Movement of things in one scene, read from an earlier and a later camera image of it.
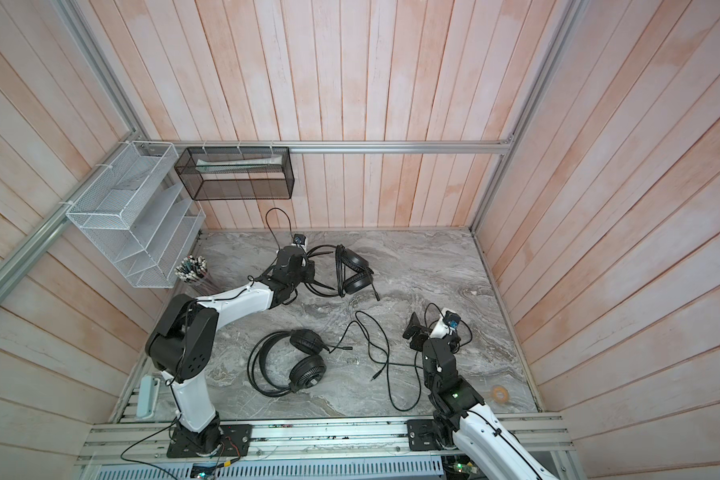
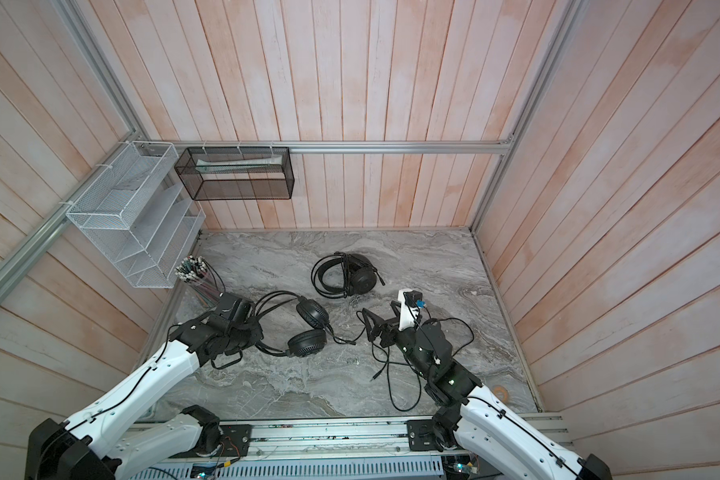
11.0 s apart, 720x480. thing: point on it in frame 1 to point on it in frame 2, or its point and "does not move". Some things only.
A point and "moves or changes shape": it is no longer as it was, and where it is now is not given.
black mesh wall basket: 237,172 does not move
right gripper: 415,329 to 382,330
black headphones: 358,283 moves or changes shape
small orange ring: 499,394 does not move
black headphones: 306,371 to 305,343
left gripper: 311,269 to 258,333
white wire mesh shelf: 134,207 does not move
